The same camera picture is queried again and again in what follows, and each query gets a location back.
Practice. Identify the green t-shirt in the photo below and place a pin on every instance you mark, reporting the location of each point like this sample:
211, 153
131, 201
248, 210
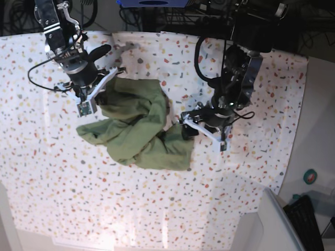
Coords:
133, 128

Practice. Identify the green tape roll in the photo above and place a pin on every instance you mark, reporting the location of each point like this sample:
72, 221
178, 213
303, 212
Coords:
310, 176

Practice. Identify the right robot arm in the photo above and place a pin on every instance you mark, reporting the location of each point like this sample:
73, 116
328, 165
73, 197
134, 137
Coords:
65, 39

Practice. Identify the blue box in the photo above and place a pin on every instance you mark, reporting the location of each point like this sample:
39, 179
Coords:
155, 3

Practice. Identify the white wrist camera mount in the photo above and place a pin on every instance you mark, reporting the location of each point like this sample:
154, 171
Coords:
219, 139
85, 103

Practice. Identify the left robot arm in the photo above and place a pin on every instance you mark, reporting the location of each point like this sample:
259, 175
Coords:
252, 28

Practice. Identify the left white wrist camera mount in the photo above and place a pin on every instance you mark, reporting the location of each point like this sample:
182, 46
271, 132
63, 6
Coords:
219, 139

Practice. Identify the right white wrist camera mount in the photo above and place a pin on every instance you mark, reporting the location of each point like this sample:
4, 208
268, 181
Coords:
85, 103

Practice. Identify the grey plastic bin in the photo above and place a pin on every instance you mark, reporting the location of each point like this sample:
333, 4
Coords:
278, 232

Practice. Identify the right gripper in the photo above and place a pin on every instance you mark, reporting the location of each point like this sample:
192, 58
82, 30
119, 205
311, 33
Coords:
83, 73

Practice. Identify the black keyboard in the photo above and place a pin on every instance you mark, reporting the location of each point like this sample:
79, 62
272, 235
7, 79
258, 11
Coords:
302, 217

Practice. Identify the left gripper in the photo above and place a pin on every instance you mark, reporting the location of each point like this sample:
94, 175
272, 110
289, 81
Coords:
211, 122

